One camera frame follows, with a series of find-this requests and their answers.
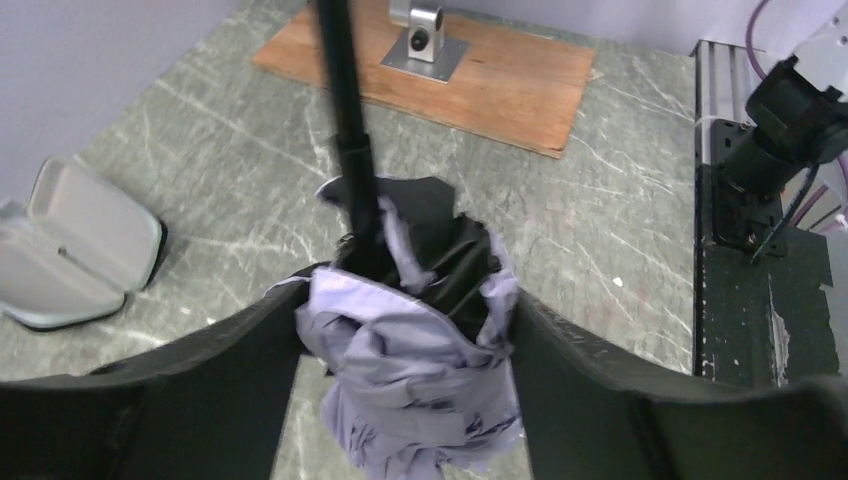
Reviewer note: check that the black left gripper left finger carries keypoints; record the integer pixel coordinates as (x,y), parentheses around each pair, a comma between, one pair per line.
(210,405)

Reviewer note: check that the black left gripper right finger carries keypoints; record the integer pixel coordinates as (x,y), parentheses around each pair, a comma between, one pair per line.
(592,410)

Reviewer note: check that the lilac folding umbrella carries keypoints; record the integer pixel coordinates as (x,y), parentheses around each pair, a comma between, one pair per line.
(412,317)

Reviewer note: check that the black grey zippered case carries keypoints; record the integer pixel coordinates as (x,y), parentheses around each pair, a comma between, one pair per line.
(76,250)

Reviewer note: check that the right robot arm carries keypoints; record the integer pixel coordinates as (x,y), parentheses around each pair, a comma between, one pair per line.
(798,116)

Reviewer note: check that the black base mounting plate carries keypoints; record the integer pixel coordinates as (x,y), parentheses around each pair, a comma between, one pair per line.
(764,324)

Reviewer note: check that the brown wooden board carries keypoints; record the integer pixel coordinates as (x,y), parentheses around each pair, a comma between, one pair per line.
(502,84)

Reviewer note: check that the aluminium frame rail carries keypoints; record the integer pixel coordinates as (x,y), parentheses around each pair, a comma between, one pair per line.
(724,81)

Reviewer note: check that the metal bracket on board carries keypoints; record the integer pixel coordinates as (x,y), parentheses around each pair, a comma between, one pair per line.
(423,49)

